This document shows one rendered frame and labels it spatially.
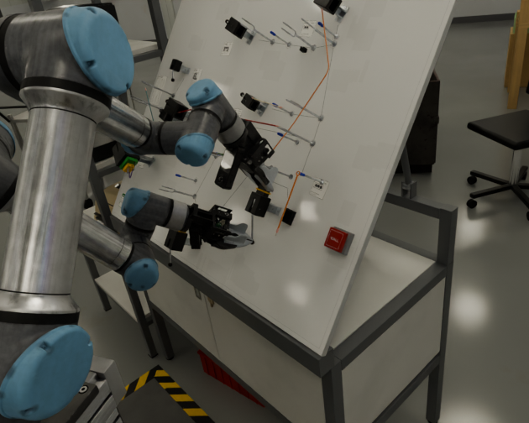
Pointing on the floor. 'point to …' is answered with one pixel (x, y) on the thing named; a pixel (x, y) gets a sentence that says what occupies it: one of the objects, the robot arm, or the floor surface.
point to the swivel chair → (516, 137)
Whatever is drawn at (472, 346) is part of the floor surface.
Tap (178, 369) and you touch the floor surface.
